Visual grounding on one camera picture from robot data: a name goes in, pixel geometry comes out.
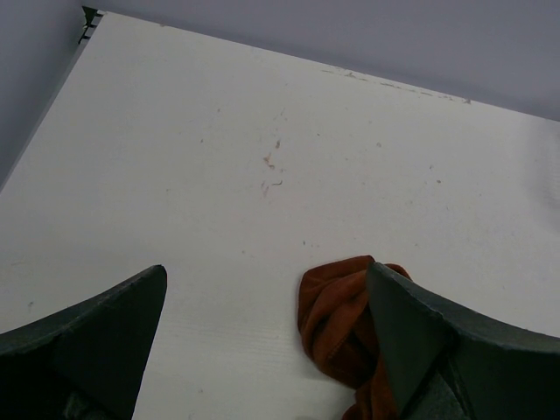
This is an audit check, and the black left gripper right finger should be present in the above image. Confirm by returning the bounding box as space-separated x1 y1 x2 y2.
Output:
367 262 559 419

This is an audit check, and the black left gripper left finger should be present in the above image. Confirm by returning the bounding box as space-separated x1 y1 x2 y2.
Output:
1 265 167 419

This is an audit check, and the rust brown towel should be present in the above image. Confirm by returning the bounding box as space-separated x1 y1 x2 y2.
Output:
297 255 399 419

